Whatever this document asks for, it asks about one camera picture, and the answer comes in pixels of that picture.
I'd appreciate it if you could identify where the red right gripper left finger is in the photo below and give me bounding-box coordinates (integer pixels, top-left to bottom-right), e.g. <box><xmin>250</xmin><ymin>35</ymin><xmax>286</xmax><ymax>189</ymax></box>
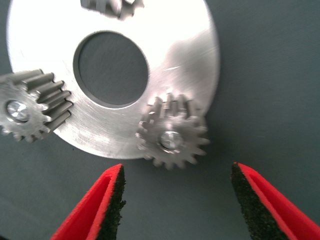
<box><xmin>49</xmin><ymin>163</ymin><xmax>127</xmax><ymax>240</ymax></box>

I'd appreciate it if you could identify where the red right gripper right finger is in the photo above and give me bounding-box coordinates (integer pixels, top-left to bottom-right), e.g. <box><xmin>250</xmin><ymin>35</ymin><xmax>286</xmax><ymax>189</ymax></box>
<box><xmin>230</xmin><ymin>161</ymin><xmax>319</xmax><ymax>240</ymax></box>

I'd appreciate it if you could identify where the dark steel planetary gear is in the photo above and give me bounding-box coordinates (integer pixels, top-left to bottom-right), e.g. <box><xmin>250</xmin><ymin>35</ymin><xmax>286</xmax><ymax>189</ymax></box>
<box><xmin>79</xmin><ymin>0</ymin><xmax>146</xmax><ymax>22</ymax></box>
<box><xmin>134</xmin><ymin>91</ymin><xmax>211</xmax><ymax>171</ymax></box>

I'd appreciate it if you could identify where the bright steel planetary gear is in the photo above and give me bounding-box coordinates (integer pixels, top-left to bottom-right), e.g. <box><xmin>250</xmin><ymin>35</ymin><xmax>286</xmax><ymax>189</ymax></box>
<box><xmin>0</xmin><ymin>68</ymin><xmax>74</xmax><ymax>144</ymax></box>

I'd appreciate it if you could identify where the round metal carrier plate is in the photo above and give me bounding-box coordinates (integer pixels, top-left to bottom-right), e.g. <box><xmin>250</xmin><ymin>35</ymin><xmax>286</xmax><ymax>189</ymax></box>
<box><xmin>6</xmin><ymin>0</ymin><xmax>221</xmax><ymax>161</ymax></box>

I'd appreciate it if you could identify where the dark grey table cloth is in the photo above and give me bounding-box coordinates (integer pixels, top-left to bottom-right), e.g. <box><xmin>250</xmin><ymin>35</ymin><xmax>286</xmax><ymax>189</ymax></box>
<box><xmin>0</xmin><ymin>0</ymin><xmax>320</xmax><ymax>240</ymax></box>

